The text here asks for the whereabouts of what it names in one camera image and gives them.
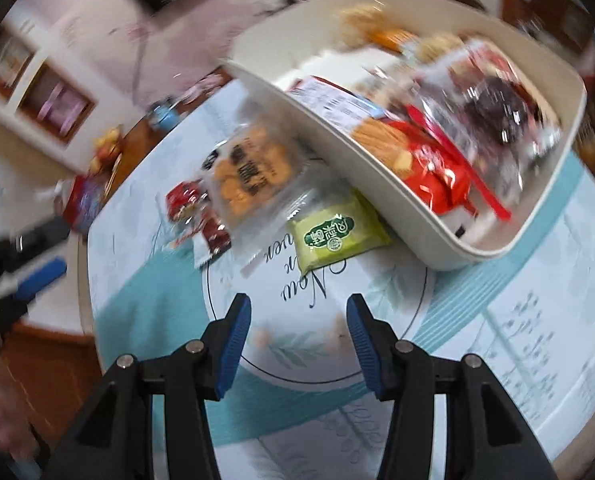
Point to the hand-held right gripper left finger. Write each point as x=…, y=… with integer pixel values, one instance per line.
x=232, y=345

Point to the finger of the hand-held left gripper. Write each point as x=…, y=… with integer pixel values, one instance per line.
x=42, y=277

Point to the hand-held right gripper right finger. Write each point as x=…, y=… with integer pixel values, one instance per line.
x=367, y=345

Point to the green snack packet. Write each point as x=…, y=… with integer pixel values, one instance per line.
x=337, y=230

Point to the small red snack packet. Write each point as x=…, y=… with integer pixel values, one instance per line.
x=197, y=215

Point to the clear packet of golden cookies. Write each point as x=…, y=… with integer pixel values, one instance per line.
x=250, y=175

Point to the red biscuit packet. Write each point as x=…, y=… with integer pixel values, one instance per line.
x=422, y=165

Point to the dark chocolate cake packet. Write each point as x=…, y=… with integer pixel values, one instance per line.
x=497, y=110

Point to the white plastic storage box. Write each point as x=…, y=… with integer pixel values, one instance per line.
x=542, y=75

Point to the person's left hand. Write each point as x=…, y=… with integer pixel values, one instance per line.
x=10, y=410

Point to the bowl of fruit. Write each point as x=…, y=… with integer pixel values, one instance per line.
x=106, y=147

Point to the blue cup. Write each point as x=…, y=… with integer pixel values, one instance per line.
x=162, y=114

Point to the white picture frame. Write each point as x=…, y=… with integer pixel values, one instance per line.
x=11, y=60

